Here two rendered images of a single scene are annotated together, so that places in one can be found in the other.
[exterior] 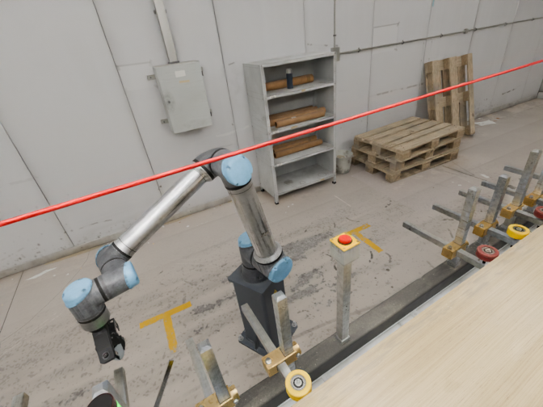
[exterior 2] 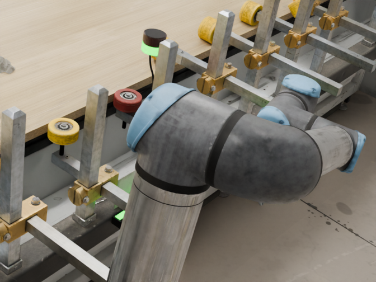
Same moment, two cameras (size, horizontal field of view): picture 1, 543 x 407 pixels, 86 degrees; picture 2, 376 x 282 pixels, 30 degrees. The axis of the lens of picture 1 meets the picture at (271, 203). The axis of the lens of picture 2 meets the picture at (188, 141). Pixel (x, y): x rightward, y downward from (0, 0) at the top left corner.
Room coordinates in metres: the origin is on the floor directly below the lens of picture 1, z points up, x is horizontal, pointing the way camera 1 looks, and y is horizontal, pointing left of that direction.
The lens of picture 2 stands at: (1.79, -0.31, 1.93)
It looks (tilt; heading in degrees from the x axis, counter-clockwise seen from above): 34 degrees down; 148
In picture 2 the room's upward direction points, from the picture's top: 12 degrees clockwise
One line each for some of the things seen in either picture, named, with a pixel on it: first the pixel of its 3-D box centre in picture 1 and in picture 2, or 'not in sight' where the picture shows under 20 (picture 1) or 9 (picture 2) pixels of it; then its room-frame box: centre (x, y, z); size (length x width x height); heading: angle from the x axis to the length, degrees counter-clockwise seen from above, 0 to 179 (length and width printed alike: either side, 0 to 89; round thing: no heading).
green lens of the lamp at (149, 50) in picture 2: not in sight; (153, 46); (0.35, 0.44, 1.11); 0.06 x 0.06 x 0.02
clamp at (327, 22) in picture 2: not in sight; (333, 19); (-0.06, 1.38, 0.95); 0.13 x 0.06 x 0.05; 116
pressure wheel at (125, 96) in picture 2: not in sight; (126, 111); (0.25, 0.44, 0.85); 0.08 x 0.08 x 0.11
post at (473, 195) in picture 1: (462, 231); not in sight; (1.05, -0.88, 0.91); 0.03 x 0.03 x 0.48; 26
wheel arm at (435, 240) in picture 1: (441, 243); not in sight; (1.09, -0.82, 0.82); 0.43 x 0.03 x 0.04; 26
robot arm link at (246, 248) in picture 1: (253, 248); not in sight; (1.28, 0.13, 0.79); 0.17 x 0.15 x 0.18; 36
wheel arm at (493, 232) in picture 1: (471, 223); not in sight; (1.20, -1.05, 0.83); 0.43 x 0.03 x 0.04; 26
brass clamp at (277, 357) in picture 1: (281, 357); (17, 220); (0.60, 0.03, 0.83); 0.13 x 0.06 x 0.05; 116
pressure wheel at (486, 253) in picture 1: (485, 259); not in sight; (0.91, -0.91, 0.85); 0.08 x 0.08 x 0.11
